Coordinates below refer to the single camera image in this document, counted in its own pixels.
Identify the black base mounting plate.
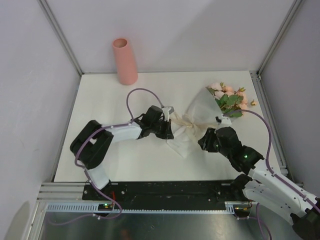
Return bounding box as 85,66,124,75
82,180,251,210

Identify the left aluminium frame post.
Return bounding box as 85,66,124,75
37,0,84,77

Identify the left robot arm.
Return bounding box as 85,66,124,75
69,105,174,200

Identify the cream printed ribbon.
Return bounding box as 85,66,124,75
170,112,201,144

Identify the pink flower bouquet white wrap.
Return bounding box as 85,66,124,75
167,82,257,158

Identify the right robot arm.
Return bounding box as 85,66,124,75
197,127,320,240

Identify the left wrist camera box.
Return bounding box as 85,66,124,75
161,106,175,122

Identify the aluminium front rail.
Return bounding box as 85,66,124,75
37,181,305,201

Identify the right aluminium frame post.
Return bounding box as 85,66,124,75
256,0,305,76

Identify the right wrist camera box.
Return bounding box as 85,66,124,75
215,115,232,129

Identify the aluminium frame post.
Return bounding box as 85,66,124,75
256,0,305,76
37,0,84,77

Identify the white slotted cable duct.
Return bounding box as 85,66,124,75
46,201,253,214

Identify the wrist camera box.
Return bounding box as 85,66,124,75
161,106,175,122
215,115,232,129

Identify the pink cylindrical vase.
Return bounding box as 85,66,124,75
112,38,138,85

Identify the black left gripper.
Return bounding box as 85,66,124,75
150,117,174,140

